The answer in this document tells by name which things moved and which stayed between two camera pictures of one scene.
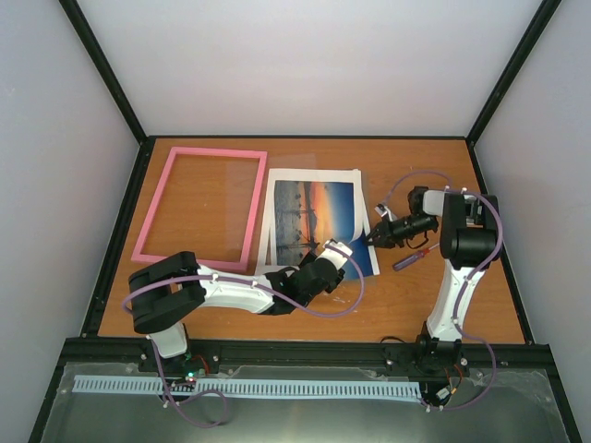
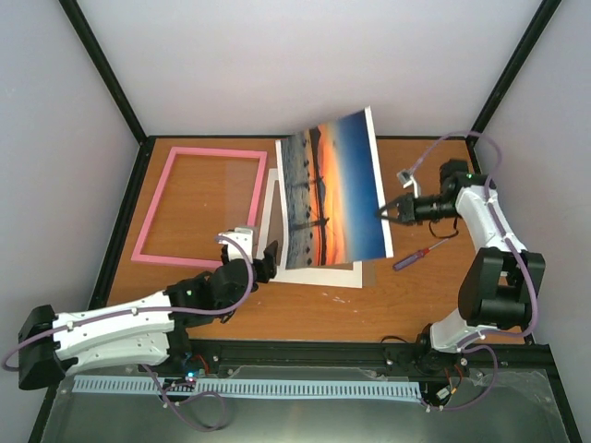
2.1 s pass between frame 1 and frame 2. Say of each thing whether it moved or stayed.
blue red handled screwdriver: stayed
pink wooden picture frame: stayed
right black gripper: moved
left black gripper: moved
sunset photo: moved
